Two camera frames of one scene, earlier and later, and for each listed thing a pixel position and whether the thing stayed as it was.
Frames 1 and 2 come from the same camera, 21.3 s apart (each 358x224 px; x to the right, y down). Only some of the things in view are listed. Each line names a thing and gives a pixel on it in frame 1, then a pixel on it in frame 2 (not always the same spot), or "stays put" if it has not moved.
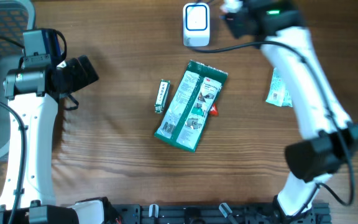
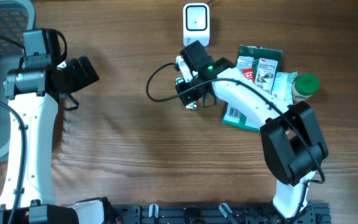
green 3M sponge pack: x=186 y=117 → x=261 y=65
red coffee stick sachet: x=214 y=110 → x=249 y=74
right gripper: x=235 y=31 → x=188 y=98
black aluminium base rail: x=212 y=214 stays put
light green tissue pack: x=278 y=94 stays put
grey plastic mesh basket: x=9 y=18 stays put
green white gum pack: x=161 y=96 → x=179 y=80
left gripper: x=83 y=79 stays put
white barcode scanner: x=196 y=24 stays put
